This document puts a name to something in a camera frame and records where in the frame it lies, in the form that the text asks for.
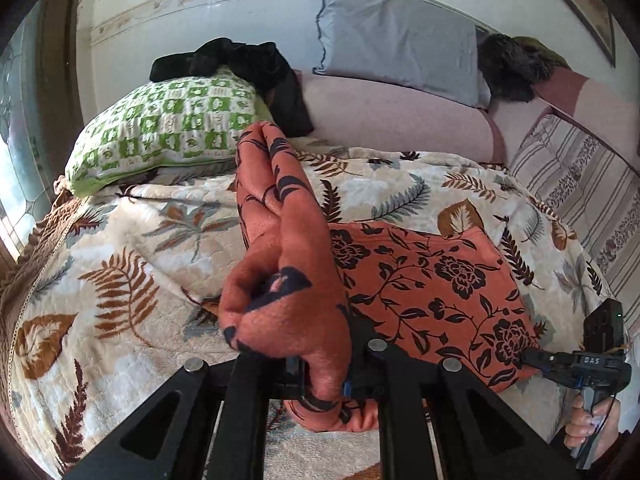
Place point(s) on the orange floral garment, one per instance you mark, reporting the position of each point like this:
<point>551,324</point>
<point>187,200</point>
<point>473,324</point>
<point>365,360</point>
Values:
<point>425,280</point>

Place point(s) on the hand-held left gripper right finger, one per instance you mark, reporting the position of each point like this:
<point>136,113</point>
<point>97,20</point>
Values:
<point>395,390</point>

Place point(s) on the brown ruffled bedspread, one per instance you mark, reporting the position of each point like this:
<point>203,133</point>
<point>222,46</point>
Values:
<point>50,220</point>

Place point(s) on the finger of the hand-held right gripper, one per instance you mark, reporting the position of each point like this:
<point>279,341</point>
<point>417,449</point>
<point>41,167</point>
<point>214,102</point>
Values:
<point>542,362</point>

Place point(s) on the grey pillow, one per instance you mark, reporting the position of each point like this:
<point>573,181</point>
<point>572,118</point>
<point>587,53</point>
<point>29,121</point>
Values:
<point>400,40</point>

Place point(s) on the framed painting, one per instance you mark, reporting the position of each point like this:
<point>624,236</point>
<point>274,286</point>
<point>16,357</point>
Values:
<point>585,10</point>

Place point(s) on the olive cloth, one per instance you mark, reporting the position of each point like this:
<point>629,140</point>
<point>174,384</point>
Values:
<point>547,52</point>

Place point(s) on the striped floral cushion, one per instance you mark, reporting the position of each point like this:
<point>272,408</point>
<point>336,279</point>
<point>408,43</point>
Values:
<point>575,180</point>

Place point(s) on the person's right hand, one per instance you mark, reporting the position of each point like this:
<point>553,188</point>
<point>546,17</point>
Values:
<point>582,425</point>

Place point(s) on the black garment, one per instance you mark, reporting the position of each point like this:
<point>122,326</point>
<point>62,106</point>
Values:
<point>270,75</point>

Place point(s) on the green patterned pillow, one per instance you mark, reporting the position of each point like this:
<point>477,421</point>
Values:
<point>165,125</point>

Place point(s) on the leaf printed blanket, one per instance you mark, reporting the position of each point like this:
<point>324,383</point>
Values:
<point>125,260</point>

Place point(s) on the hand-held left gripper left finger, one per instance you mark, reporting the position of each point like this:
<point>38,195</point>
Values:
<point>250,390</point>

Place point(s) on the dark furry cushion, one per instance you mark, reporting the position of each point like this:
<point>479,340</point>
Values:
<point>515,70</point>

